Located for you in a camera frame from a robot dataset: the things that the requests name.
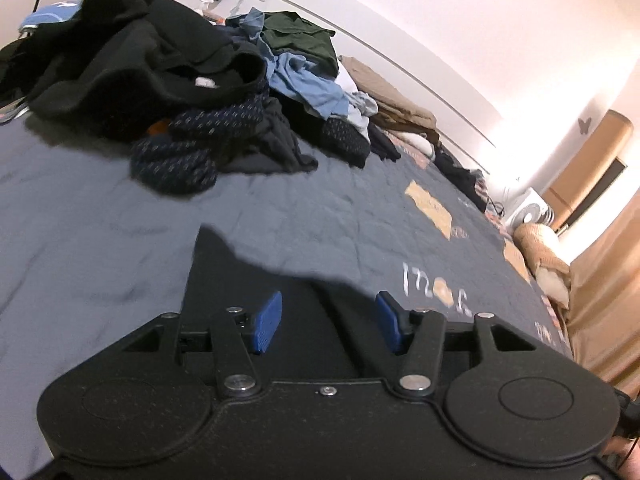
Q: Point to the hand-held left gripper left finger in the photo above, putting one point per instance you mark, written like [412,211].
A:
[265,322]

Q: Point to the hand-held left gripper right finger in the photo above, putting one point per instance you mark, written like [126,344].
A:
[390,322]

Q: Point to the black t-shirt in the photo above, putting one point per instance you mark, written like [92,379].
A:
[325,320]

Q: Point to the black crumpled garment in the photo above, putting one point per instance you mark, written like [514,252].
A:
[460,180]

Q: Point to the tan pillow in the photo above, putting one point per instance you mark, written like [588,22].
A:
[542,255]

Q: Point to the small black garment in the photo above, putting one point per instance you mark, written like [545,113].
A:
[384,147]

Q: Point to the white fan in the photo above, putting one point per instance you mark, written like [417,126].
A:
[527,210]

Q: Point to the dark grey garment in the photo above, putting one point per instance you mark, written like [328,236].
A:
[275,145]

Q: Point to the white pillow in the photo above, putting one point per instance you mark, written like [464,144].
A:
[415,144]

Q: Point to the navy dotted garment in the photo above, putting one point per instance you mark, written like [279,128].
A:
[345,142]
[180,160]

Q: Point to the grey quilted bedspread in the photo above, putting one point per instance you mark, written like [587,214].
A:
[100,220]

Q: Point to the tan curtain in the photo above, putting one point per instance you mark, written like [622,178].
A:
[605,285]

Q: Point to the white grey shirt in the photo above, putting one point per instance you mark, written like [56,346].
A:
[357,105]

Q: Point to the tan folded garment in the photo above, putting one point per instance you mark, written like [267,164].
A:
[390,100]

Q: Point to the light blue shirt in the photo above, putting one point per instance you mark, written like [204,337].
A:
[310,90]

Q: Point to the black framed panel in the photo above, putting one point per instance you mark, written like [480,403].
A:
[607,182]

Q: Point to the rolled tan mat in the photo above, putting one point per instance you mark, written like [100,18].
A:
[595,160]

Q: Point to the green shirt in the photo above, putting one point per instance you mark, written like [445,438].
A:
[300,40]

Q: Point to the blue denim garment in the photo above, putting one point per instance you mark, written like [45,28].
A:
[247,22]

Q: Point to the blue white cloth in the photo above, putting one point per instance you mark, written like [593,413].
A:
[50,14]

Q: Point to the butterfly wall sticker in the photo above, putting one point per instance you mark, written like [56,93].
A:
[585,125]

